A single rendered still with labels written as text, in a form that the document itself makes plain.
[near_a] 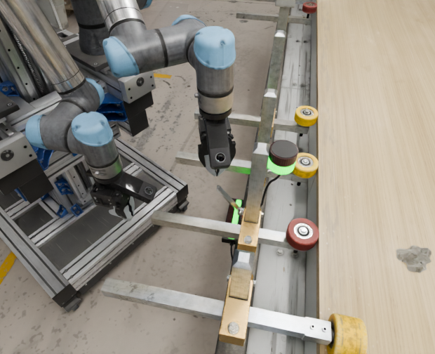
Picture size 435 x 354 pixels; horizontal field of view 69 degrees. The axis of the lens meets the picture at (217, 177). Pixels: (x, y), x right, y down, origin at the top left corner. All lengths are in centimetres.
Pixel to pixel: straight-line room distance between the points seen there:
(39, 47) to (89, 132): 22
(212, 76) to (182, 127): 192
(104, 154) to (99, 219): 106
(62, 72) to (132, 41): 23
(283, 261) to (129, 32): 82
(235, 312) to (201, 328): 101
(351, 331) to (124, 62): 65
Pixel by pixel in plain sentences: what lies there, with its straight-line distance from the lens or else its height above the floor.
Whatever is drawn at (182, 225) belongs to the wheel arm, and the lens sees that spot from 90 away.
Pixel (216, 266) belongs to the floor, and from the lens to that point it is 178.
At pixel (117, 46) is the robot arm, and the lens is 66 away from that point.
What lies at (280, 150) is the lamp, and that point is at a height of 114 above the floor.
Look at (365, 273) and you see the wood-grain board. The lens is 85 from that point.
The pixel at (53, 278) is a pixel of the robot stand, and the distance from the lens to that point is 167.
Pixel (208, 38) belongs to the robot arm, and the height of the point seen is 135.
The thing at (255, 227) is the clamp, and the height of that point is 87.
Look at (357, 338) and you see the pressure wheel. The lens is 69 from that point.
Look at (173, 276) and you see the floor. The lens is 177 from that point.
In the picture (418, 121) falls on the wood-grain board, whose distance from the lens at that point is 132.
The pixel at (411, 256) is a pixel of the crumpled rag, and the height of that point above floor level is 91.
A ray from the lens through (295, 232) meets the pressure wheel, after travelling 84.
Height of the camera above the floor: 161
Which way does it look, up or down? 49 degrees down
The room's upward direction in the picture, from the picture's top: straight up
